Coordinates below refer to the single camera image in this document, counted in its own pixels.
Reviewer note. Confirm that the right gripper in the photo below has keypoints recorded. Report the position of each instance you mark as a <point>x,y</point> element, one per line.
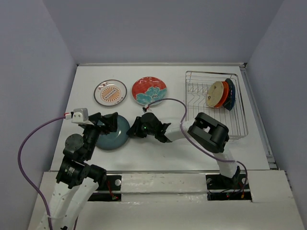
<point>135,129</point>

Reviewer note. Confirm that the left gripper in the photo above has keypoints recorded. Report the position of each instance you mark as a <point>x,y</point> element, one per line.
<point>111,120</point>

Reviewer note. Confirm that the grey-blue round plate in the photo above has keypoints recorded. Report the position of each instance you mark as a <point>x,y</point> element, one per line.
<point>115,140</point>

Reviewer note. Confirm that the white plate orange sunburst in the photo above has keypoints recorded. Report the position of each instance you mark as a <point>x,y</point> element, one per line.
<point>110,93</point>

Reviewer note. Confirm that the red plate teal flower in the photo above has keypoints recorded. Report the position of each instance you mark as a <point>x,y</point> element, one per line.
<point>148,89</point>

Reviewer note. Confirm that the cream yellow plate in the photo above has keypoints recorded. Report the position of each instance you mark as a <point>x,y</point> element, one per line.
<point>215,93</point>

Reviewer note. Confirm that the dark blue leaf-shaped plate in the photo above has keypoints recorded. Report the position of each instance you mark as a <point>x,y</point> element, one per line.
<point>231,94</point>

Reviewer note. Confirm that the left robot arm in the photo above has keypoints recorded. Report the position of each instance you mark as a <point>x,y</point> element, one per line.
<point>76,180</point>

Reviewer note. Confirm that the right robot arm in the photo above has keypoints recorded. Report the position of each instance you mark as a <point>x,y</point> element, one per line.
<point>211,136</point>

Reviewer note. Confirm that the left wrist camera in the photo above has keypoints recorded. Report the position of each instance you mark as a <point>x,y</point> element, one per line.
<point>80,116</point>

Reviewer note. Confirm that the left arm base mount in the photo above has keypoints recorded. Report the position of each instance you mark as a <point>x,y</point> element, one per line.
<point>110,191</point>

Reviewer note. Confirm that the metal wire dish rack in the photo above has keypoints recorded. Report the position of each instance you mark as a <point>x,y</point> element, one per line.
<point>231,114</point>

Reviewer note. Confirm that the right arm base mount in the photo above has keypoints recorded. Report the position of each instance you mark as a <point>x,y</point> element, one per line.
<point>224,190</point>

